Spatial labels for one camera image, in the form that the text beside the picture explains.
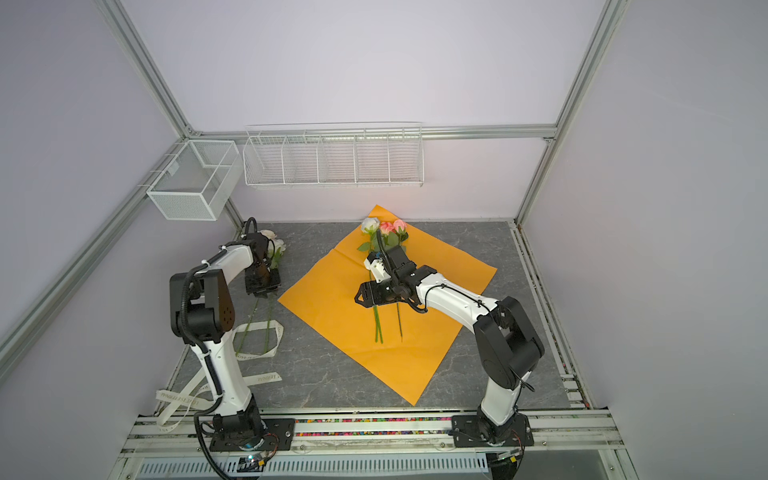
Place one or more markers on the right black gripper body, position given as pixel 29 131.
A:
pixel 384 293

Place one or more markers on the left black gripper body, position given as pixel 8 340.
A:
pixel 260 280

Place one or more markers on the white fake rose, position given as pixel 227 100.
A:
pixel 370 227

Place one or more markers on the orange wrapping paper sheet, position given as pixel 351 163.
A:
pixel 340 354

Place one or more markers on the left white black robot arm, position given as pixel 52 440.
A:
pixel 203 315

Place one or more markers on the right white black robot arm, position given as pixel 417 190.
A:
pixel 509 347

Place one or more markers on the cream fake rose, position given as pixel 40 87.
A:
pixel 269 234

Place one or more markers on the white mesh box basket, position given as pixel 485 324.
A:
pixel 198 180

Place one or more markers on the white printed ribbon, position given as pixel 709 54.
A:
pixel 180 404

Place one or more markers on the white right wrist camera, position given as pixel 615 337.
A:
pixel 375 264

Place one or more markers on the white wire shelf basket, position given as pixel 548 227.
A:
pixel 334 154

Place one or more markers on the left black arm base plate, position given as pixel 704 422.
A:
pixel 273 433

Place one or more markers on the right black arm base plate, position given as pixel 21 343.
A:
pixel 474 431

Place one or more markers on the white slotted cable duct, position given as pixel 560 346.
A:
pixel 322 466

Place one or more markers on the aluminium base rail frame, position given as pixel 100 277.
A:
pixel 414 431

